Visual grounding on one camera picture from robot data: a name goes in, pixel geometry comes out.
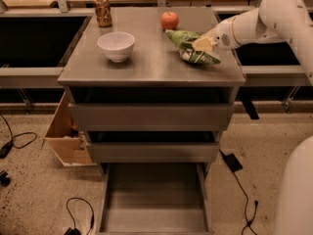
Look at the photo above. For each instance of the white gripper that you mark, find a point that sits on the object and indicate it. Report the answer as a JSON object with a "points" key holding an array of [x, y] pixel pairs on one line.
{"points": [[224, 36]]}

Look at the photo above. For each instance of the green jalapeno chip bag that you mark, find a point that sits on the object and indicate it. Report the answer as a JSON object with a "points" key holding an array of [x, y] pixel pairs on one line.
{"points": [[183, 40]]}

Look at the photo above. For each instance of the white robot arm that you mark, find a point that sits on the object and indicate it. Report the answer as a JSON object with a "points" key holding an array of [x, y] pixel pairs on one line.
{"points": [[294, 214]]}

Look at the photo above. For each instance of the grey top drawer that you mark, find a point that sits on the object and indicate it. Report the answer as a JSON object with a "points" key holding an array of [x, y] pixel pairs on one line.
{"points": [[151, 117]]}

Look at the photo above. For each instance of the grey middle drawer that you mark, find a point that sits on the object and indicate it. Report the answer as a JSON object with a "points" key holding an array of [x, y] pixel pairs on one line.
{"points": [[152, 152]]}

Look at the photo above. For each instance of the grey open bottom drawer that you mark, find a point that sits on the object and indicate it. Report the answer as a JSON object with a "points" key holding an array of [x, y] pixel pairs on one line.
{"points": [[154, 199]]}

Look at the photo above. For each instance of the red apple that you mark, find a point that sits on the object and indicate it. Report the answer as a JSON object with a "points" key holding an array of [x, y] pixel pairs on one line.
{"points": [[169, 20]]}

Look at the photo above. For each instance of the white ceramic bowl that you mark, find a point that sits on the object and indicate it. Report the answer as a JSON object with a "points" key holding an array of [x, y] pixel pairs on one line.
{"points": [[117, 46]]}

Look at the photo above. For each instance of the gold drink can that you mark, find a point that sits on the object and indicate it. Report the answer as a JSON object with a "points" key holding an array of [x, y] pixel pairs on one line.
{"points": [[103, 12]]}

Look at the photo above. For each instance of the black object floor left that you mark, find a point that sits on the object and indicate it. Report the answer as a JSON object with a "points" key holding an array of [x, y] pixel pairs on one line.
{"points": [[4, 179]]}

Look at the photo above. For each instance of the metal rail frame right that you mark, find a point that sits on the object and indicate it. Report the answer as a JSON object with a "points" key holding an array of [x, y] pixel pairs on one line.
{"points": [[270, 75]]}

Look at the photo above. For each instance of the metal rail frame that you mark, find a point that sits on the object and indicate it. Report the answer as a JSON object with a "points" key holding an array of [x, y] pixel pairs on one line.
{"points": [[270, 75], [35, 46]]}

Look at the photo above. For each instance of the metal rail frame left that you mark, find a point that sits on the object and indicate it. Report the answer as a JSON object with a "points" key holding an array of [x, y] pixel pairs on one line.
{"points": [[35, 46]]}

